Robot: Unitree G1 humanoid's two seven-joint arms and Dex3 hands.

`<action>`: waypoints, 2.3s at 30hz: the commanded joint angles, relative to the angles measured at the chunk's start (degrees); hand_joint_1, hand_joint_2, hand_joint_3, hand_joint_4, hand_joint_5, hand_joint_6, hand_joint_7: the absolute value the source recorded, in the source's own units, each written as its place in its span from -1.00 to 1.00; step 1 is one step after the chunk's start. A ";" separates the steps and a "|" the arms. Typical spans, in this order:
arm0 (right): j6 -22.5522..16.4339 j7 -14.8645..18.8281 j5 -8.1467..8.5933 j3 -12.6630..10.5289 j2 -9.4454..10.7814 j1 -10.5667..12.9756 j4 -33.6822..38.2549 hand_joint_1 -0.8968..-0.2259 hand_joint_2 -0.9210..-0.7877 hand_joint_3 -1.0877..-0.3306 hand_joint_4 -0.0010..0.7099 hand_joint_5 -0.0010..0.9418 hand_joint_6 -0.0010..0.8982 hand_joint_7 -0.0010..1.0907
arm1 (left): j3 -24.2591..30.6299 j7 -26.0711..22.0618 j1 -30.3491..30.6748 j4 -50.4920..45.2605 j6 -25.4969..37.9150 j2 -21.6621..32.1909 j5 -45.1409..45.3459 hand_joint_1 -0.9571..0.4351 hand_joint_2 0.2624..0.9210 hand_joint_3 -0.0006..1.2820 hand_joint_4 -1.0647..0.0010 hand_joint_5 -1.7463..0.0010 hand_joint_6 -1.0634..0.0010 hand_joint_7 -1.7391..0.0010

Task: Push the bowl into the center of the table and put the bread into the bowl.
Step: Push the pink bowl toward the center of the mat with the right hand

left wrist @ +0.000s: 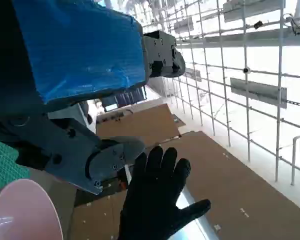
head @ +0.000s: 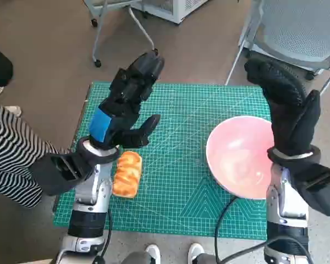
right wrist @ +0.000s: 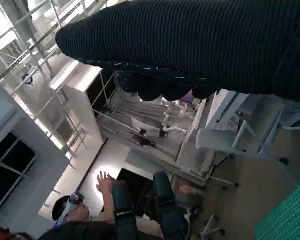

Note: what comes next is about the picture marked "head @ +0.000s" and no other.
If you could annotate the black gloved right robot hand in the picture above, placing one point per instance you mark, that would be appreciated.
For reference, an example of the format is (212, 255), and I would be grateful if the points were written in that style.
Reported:
(288, 110)

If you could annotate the white shoe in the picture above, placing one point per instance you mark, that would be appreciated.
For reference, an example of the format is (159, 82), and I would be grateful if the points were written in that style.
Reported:
(196, 250)
(153, 251)

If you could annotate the person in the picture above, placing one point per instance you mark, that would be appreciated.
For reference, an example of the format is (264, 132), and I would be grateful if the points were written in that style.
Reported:
(5, 154)

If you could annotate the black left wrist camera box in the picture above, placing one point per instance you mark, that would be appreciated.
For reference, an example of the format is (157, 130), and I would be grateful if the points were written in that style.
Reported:
(52, 176)

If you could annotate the grey chair with casters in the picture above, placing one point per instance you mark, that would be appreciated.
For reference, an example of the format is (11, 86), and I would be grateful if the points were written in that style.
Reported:
(98, 63)

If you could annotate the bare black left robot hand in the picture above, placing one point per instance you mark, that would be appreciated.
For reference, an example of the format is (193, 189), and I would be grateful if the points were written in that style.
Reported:
(123, 90)

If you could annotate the grey mesh chair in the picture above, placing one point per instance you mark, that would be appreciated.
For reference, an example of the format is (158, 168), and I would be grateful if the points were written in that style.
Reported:
(297, 30)

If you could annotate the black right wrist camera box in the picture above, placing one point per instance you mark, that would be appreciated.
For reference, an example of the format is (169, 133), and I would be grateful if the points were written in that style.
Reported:
(321, 192)

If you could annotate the white cabinet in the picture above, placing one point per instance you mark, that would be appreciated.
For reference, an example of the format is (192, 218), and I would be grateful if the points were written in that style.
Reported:
(178, 13)

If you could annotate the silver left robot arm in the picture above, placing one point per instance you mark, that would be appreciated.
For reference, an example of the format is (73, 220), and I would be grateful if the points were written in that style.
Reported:
(90, 189)

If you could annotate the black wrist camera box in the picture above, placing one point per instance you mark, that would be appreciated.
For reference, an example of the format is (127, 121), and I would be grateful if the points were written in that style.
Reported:
(52, 176)
(321, 192)

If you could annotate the braided toy bread loaf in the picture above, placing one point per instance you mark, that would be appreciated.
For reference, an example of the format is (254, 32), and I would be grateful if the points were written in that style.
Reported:
(126, 176)

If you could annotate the green cutting mat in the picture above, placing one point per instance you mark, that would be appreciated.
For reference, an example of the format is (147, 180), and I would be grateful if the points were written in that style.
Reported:
(176, 137)

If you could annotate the pink bowl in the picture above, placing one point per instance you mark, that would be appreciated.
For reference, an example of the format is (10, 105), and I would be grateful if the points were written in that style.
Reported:
(236, 154)

